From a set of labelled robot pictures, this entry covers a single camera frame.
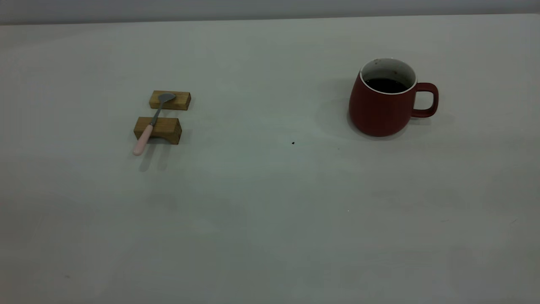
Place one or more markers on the arched wooden block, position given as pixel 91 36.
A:
pixel 166 126

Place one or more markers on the flat rectangular wooden block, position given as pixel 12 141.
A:
pixel 179 101

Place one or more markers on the dark coffee liquid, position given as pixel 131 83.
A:
pixel 386 86

